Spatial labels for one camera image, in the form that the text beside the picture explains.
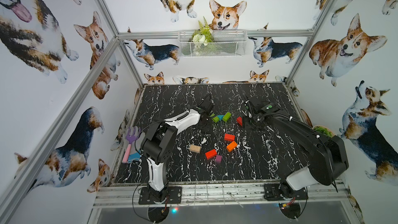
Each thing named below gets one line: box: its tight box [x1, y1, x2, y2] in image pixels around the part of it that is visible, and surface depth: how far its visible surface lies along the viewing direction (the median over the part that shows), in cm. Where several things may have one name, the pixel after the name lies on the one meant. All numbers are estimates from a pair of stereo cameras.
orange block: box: [226, 141, 238, 152], surface depth 90 cm
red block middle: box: [223, 133, 236, 142], surface depth 94 cm
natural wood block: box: [189, 144, 202, 154], surface depth 88 cm
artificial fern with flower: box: [191, 16, 215, 47], surface depth 85 cm
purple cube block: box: [216, 155, 223, 164], surface depth 85 cm
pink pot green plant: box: [311, 124, 335, 138], surface depth 84 cm
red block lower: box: [205, 148, 218, 160], surface depth 87 cm
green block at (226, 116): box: [222, 111, 232, 122], surface depth 102 cm
